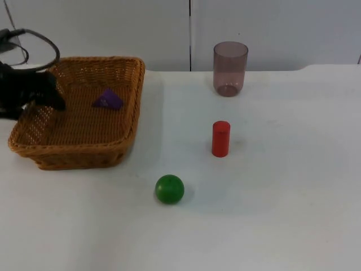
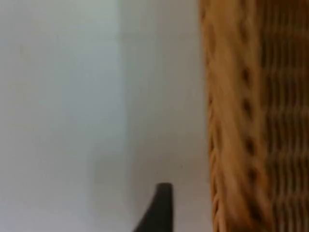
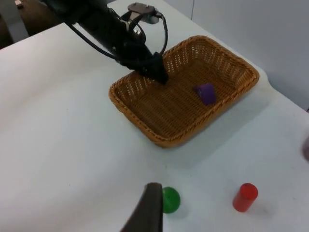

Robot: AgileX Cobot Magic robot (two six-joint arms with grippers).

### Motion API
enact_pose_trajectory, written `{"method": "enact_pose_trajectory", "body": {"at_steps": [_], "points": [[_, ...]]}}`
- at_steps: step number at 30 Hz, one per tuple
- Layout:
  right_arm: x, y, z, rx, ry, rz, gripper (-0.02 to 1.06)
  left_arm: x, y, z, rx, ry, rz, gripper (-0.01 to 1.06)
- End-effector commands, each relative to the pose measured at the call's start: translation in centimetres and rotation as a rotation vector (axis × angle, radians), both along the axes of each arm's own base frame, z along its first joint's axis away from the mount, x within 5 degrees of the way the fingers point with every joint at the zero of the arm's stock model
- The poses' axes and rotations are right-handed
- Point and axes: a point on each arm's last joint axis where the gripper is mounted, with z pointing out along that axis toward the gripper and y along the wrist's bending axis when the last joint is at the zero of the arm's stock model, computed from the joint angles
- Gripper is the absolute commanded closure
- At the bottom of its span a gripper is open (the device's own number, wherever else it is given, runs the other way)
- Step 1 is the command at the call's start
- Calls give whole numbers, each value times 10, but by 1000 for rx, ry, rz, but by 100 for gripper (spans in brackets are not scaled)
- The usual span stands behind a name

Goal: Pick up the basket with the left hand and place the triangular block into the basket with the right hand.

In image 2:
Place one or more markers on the pale brown wicker basket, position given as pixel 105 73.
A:
pixel 253 120

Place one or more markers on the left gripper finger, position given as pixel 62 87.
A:
pixel 160 212

